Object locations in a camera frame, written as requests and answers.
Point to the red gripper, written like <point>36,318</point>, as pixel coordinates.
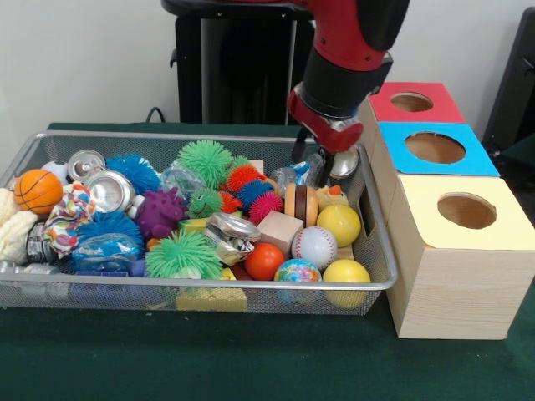
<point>338,140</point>

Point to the yellow plush duck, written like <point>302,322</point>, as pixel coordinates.
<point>332,195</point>

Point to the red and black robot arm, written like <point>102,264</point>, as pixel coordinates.
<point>347,33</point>

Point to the wooden box with three holes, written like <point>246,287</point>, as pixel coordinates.
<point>460,292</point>

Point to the crushed red drink can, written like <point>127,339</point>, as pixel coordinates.
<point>347,165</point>

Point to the toy hamburger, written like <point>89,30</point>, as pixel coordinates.
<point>301,200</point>

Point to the yellow ball with seam lines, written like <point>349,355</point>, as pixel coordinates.
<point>339,223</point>

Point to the plain wooden cube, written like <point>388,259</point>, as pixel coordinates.
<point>278,231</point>

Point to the white toy baseball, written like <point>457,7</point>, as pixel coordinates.
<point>314,247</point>

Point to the plain orange ball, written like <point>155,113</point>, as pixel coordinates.
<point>264,260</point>

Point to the globe print ball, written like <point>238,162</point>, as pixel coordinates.
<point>297,270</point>

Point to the plain yellow ball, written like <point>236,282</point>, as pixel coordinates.
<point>347,275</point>

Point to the purple spiky rubber toy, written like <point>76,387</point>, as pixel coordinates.
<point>161,213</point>

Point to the dark green tablecloth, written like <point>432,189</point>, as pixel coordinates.
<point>251,359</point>
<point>524,152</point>

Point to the black upright panel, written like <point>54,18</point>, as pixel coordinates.
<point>516,92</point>

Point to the orange toy basketball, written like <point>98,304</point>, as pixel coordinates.
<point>37,192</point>

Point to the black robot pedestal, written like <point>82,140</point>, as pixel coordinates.
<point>251,62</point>

